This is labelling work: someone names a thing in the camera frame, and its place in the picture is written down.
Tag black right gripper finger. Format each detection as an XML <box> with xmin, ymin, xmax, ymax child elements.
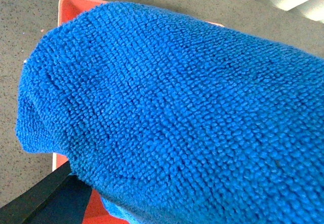
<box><xmin>1</xmin><ymin>162</ymin><xmax>92</xmax><ymax>223</ymax></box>

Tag blue microfiber towel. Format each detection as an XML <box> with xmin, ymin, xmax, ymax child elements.
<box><xmin>16</xmin><ymin>2</ymin><xmax>323</xmax><ymax>223</ymax></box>

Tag pink plastic box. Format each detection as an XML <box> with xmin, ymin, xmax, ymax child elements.
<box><xmin>52</xmin><ymin>0</ymin><xmax>225</xmax><ymax>224</ymax></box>

